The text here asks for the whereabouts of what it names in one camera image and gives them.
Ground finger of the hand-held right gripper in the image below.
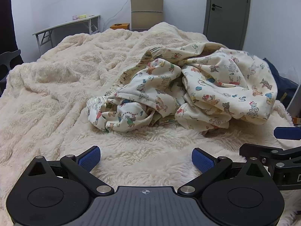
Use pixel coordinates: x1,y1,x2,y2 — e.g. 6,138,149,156
273,127,301,140
239,143,301,170

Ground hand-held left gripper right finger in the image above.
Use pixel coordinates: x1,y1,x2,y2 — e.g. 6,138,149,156
177,147,271,197

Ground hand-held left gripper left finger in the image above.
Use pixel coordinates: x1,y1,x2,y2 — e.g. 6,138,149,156
22,146,114,198

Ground cream animal print pajama top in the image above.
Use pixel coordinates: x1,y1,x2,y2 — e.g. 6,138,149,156
175,42,279,131

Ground cream animal print pajama pants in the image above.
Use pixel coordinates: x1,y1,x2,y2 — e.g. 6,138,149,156
87,47,189,133

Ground dark blue bag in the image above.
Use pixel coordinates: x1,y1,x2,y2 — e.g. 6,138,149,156
262,58,301,106

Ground cream fluffy blanket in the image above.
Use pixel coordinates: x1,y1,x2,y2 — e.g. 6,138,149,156
0,22,301,226

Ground grey door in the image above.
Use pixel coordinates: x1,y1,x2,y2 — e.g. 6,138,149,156
203,0,252,50

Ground dark chair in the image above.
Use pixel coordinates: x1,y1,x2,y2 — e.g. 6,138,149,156
0,49,24,95

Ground orange box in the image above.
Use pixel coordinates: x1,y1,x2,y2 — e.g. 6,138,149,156
110,23,130,31

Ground dark curtain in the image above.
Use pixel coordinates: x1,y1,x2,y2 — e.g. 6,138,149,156
0,0,18,54

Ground beige refrigerator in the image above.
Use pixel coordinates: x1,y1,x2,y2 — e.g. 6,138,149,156
130,0,164,31

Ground thin power cable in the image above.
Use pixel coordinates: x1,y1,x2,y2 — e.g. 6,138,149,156
103,0,131,28

